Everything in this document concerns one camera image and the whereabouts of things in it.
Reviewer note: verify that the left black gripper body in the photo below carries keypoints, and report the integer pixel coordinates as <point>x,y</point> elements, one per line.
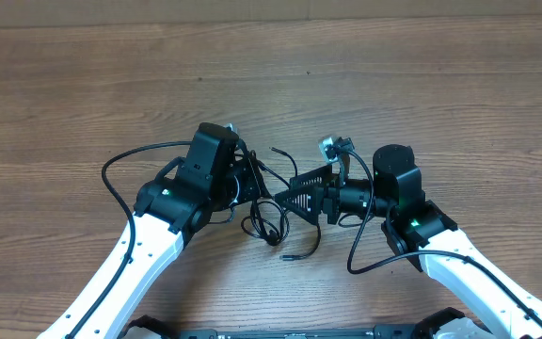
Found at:
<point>247,179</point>

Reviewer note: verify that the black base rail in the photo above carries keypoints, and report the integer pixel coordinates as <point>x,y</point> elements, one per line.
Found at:
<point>447,323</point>

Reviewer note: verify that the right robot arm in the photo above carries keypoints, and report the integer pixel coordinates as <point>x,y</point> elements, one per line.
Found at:
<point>416,230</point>

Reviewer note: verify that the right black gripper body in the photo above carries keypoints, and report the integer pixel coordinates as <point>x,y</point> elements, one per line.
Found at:
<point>331,205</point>

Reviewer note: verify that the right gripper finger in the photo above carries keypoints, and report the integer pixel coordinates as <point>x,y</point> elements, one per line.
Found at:
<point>304,201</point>
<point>316,176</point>

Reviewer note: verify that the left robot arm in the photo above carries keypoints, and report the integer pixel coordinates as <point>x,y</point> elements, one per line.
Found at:
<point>217,173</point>

